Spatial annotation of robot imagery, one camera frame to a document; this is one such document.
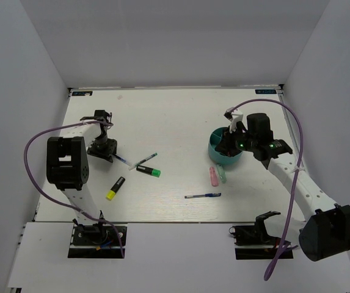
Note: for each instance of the pink eraser pen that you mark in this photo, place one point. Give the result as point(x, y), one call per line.
point(213, 177)

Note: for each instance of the right corner label sticker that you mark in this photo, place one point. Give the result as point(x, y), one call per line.
point(265, 91)

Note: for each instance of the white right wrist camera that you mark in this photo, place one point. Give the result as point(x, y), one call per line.
point(234, 116)

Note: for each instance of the corner label sticker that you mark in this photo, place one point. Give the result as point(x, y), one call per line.
point(265, 91)
point(82, 93)

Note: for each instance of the yellow black highlighter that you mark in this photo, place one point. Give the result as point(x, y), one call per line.
point(115, 188)

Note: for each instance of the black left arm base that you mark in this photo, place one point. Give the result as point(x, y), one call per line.
point(97, 242)

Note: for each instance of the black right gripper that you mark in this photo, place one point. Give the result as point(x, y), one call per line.
point(225, 146)

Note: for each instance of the mint green eraser pen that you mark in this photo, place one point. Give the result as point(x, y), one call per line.
point(221, 173)

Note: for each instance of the left corner label sticker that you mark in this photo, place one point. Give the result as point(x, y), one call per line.
point(82, 93)

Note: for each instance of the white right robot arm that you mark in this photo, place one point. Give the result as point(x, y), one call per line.
point(326, 229)

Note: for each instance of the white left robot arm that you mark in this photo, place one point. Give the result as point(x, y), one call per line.
point(67, 164)

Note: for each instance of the blue ballpoint pen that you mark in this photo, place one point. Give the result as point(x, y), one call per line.
point(209, 195)

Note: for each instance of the green black highlighter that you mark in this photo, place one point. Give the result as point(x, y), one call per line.
point(149, 171)

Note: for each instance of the dark blue gel pen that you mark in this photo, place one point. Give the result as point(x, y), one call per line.
point(122, 160)

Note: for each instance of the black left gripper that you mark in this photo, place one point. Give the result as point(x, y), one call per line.
point(105, 154)

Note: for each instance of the teal round desk organizer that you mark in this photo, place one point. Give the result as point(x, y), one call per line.
point(215, 151)

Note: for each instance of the green cap slim pen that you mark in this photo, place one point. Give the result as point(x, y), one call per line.
point(142, 161)

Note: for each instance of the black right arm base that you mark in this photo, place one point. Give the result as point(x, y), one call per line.
point(252, 241)

